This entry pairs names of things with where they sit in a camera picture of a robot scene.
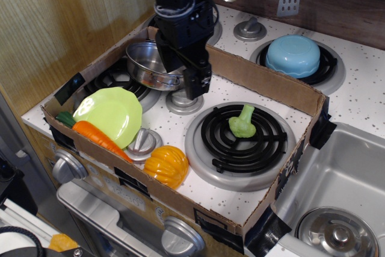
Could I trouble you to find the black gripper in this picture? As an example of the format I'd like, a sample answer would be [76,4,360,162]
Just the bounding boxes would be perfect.
[155,0,214,99]

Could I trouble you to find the light green plastic plate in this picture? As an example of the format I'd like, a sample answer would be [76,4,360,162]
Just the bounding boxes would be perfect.
[73,87,143,149]

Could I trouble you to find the orange toy carrot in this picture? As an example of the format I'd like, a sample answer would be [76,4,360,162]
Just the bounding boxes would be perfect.
[55,111,132,163]

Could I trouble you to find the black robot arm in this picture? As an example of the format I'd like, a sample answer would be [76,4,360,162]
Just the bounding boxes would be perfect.
[154,0,217,100]

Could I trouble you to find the centre grey stove knob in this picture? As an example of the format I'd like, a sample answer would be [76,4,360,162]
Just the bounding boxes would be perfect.
[166,89,204,116]

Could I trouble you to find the grey stove knob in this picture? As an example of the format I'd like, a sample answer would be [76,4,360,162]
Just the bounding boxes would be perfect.
[233,17,267,42]
[125,128,163,163]
[166,89,204,116]

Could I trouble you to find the small steel pot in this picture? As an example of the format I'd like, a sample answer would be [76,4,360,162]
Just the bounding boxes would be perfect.
[126,40,185,91]

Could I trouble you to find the front left black burner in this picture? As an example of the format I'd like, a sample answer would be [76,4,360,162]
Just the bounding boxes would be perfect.
[73,57,161,113]

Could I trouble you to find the back grey stove knob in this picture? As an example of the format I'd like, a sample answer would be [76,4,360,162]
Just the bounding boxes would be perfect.
[233,17,267,42]

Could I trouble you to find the green toy broccoli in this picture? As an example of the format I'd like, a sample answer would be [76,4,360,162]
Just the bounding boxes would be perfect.
[228,105,256,138]

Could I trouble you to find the front grey stove knob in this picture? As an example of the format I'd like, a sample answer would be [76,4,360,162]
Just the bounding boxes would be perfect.
[125,128,163,163]

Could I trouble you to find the orange toy pumpkin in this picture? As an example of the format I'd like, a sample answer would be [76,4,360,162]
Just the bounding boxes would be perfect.
[143,146,189,189]

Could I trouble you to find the front right black burner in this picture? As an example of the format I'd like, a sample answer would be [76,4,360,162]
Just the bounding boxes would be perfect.
[185,102,296,192]

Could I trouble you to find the light blue plastic bowl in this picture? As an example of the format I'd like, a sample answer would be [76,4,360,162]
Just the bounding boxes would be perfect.
[262,35,321,79]

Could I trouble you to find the brown cardboard fence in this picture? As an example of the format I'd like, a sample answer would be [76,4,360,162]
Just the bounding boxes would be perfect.
[42,28,328,256]

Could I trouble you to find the back right black burner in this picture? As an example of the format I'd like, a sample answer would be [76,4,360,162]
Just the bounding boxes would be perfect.
[250,40,346,95]

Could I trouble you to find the left oven dial knob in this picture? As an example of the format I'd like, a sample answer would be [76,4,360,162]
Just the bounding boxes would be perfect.
[52,149,88,184]

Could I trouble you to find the oven dial knob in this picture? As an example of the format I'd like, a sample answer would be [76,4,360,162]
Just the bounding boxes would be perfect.
[161,216,206,257]
[52,149,88,184]

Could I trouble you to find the right oven dial knob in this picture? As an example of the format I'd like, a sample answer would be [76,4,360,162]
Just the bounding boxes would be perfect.
[161,216,206,257]

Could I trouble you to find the silver oven door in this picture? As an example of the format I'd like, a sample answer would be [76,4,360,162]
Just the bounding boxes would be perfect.
[57,182,168,256]

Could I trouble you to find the steel sink basin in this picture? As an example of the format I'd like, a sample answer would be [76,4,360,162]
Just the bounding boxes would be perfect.
[269,123,384,256]

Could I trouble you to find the orange object lower left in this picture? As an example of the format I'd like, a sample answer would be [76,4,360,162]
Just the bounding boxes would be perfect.
[48,234,78,252]

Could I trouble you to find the steel pot lid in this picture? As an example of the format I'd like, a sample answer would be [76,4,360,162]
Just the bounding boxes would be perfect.
[295,207,380,256]

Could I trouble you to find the black cable lower left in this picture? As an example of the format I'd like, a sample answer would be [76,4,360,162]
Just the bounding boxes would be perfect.
[0,226,45,257]

